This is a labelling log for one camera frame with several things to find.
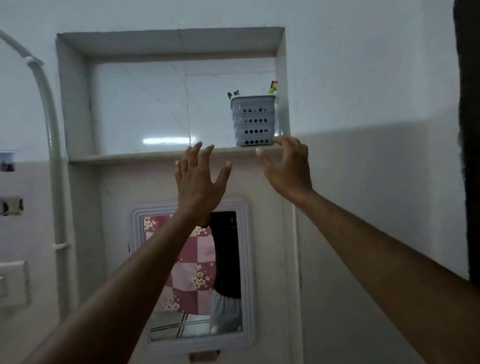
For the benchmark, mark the person's left hand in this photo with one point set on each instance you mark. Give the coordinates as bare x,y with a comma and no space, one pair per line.
197,187

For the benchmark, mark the person's right hand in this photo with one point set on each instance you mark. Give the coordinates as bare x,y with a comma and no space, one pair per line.
290,172

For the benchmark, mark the grey perforated plastic holder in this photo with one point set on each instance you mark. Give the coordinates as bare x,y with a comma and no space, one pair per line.
253,120

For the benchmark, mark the person's left forearm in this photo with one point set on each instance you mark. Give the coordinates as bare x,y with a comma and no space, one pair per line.
123,292

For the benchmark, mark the person's right forearm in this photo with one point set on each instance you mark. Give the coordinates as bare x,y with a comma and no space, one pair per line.
382,262

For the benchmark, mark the green yellow purple toothbrush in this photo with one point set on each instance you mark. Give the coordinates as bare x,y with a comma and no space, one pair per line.
273,88

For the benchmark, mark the white pipe clamp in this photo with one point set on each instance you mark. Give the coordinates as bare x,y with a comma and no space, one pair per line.
61,246
34,62

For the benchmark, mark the white framed wall mirror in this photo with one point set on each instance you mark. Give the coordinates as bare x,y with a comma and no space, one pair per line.
195,270

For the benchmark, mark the white wall pipe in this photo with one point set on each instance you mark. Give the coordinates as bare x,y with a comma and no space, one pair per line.
62,225

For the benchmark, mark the brown mirror mount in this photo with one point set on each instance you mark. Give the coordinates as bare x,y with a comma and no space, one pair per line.
204,356

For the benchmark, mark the small wall sticker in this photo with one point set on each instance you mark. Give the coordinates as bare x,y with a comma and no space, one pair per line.
6,162

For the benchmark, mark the white switch plate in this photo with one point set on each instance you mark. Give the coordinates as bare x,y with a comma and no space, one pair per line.
13,285

